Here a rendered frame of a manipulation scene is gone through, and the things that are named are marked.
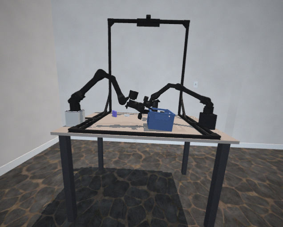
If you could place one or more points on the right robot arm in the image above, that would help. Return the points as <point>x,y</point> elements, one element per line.
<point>99,75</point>

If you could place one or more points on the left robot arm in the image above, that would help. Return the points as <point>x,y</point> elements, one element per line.
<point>208,109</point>

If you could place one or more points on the blue plastic crate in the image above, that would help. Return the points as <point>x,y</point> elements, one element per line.
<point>160,121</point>

